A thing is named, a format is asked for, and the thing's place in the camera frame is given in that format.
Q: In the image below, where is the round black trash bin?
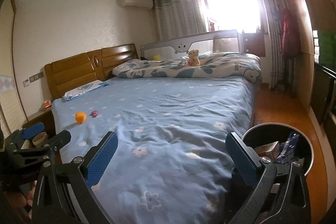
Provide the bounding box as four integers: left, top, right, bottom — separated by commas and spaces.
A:
242, 122, 314, 176

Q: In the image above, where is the person left hand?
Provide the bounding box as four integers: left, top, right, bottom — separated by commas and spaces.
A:
24, 180, 37, 218

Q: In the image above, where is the small orange cup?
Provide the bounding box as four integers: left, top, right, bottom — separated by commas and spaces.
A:
75, 111, 87, 124

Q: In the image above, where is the pink teddy bear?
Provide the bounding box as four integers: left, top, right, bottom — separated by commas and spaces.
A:
186, 50, 201, 67

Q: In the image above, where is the wooden wardrobe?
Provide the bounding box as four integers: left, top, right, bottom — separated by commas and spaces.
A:
278, 0, 336, 114

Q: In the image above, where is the floral blue white duvet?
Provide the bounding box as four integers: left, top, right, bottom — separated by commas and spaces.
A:
112, 51, 263, 84

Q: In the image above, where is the wooden nightstand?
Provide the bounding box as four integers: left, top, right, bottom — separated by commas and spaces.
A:
22, 107, 56, 137

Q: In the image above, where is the red jacket hanging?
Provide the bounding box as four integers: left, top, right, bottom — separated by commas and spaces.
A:
281, 7, 301, 59

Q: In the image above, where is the grey striped curtain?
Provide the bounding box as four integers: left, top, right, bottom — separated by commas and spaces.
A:
154, 0, 207, 41

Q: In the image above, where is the white air conditioner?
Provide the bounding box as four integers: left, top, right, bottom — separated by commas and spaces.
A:
121, 0, 153, 10

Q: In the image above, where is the blue snack bag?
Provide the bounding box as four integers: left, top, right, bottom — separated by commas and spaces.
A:
274, 131, 299, 164

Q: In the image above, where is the wall switch panel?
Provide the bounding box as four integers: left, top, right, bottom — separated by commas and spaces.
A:
23, 72, 44, 87

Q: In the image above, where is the wooden headboard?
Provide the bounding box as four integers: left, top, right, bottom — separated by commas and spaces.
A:
45, 43, 138, 100

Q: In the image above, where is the yellow toy behind duvet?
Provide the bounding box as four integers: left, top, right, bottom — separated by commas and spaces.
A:
153, 55, 161, 61

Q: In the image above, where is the blue floral bed sheet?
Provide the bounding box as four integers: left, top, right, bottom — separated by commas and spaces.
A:
52, 76, 259, 223

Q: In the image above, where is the pink candy wrapper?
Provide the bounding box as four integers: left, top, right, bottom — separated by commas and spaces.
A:
90, 110, 98, 118

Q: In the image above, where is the white blue pillow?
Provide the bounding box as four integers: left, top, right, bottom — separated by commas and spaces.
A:
62, 80, 110, 102

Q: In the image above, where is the grey bed guard rail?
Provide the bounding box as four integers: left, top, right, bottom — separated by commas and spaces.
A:
139, 30, 245, 60

